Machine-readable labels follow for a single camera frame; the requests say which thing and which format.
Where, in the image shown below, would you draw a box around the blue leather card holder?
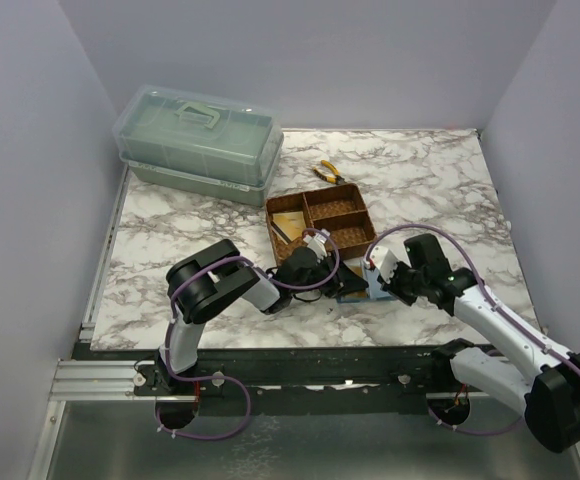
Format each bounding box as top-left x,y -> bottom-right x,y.
336,264 -> 396,305

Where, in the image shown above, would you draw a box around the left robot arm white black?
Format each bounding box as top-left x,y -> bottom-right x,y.
158,234 -> 368,377

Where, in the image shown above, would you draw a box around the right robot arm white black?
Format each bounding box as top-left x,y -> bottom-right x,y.
364,227 -> 580,453

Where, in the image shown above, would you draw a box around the brown woven divided basket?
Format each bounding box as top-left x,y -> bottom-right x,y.
265,184 -> 377,265

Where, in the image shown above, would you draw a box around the green plastic storage box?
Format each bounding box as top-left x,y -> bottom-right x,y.
113,85 -> 284,207

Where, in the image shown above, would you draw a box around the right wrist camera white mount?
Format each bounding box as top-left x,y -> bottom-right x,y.
362,246 -> 399,297

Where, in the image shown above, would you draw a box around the yellow handled pliers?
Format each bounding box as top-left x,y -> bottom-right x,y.
312,160 -> 346,185

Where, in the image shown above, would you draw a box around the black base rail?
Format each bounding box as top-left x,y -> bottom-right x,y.
133,345 -> 486,423

